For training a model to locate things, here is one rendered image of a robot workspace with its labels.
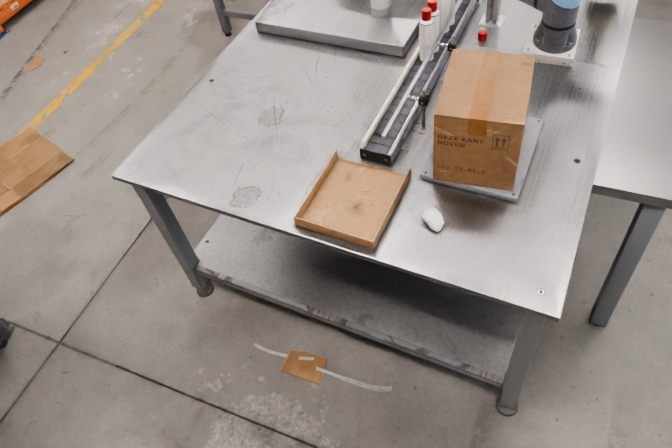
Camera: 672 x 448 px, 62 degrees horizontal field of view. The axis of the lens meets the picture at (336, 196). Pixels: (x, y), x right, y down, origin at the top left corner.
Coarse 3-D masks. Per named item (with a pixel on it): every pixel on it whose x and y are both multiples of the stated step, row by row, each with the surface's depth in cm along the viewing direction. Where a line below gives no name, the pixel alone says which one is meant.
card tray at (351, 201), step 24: (336, 168) 184; (360, 168) 183; (312, 192) 176; (336, 192) 178; (360, 192) 176; (384, 192) 175; (312, 216) 173; (336, 216) 172; (360, 216) 170; (384, 216) 169; (360, 240) 162
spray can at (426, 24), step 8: (424, 8) 193; (424, 16) 193; (424, 24) 195; (432, 24) 195; (424, 32) 197; (432, 32) 198; (424, 40) 199; (432, 40) 200; (424, 48) 202; (424, 56) 205; (432, 56) 205
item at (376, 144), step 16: (464, 0) 230; (448, 32) 217; (416, 64) 207; (432, 64) 206; (400, 96) 196; (416, 96) 195; (400, 112) 191; (384, 128) 187; (400, 128) 186; (368, 144) 183; (384, 144) 182
